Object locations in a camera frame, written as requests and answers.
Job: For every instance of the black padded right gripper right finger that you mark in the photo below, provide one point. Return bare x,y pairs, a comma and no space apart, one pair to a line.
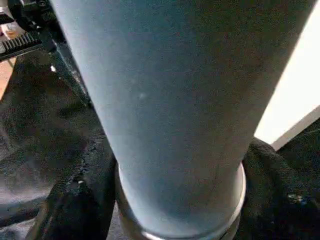
280,200

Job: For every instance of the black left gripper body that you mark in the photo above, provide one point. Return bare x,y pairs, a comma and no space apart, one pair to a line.
37,22

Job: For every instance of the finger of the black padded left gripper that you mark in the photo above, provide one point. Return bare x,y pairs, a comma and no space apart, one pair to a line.
72,77

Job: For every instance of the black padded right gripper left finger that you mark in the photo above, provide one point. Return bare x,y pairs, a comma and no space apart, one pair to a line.
80,205

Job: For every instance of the white plastic table leg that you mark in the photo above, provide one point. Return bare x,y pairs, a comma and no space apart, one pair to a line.
175,100

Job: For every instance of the white plastic table top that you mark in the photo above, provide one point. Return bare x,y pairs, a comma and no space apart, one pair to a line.
295,87

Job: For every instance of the black work mat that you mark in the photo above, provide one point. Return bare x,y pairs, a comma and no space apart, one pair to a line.
37,130

